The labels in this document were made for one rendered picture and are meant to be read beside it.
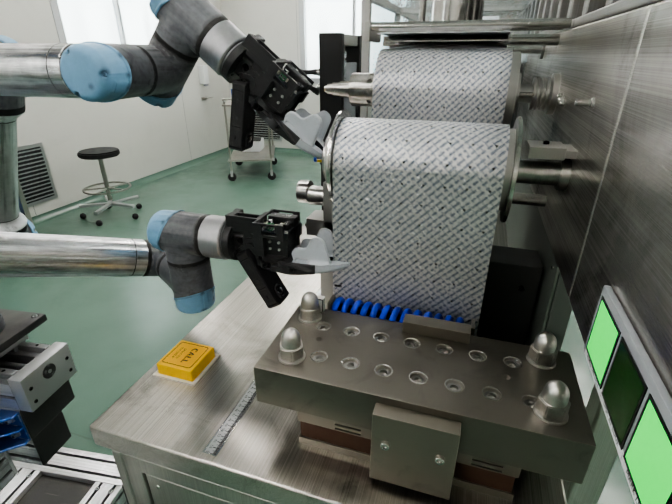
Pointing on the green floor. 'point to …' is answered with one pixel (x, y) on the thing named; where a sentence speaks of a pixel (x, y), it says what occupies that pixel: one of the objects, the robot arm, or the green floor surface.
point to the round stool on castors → (104, 179)
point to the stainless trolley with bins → (251, 150)
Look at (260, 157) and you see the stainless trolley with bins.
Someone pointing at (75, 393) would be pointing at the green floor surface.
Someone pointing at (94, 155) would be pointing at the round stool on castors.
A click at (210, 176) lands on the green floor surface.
